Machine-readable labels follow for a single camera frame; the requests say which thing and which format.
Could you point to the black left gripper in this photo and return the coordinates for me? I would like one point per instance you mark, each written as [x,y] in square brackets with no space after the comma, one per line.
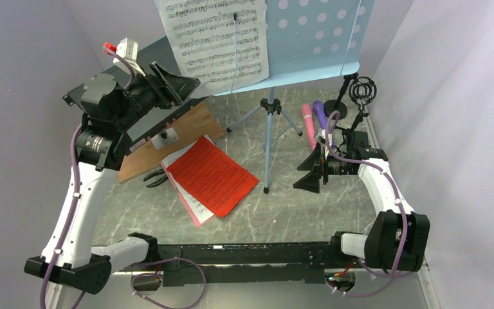
[180,87]

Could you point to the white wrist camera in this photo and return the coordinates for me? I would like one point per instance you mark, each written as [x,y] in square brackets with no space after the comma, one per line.
[128,50]
[321,138]

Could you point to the black round-base mic stand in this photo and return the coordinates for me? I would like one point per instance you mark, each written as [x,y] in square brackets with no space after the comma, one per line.
[337,104]

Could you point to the light blue music stand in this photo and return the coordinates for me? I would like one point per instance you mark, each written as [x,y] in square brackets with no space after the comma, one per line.
[306,41]

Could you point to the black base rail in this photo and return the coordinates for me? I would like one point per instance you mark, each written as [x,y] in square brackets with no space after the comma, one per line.
[307,262]

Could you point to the black pliers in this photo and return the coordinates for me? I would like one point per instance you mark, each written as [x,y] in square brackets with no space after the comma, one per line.
[155,178]

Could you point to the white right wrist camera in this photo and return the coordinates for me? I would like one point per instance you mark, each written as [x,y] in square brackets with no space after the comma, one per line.
[321,138]

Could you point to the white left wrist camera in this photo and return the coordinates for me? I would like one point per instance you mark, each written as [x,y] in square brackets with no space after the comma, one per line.
[128,50]

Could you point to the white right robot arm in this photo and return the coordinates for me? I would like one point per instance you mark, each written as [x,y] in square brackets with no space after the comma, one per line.
[398,237]

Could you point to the dark grey rack unit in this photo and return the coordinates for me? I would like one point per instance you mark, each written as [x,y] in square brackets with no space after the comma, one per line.
[88,145]

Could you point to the black tripod mic stand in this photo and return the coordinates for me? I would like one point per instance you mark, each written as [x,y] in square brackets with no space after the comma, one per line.
[362,91]

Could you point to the pink sheet music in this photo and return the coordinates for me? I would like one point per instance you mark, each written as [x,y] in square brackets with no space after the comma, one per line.
[198,213]

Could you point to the pink microphone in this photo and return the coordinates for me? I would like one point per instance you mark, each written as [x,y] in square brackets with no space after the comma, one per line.
[307,115]

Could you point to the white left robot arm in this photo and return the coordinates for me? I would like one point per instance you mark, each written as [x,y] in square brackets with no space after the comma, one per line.
[69,257]

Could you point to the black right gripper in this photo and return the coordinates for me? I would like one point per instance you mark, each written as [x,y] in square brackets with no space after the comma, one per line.
[311,181]

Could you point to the purple microphone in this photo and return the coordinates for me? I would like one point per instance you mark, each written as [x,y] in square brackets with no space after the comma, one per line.
[319,111]

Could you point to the brown wooden board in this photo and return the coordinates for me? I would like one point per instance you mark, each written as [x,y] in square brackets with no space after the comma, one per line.
[196,123]

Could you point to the white sheet music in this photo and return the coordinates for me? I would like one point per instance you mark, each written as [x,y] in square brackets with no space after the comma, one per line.
[221,43]
[171,158]

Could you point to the red sheet music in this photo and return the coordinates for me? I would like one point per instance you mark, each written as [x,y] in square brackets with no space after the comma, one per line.
[212,177]

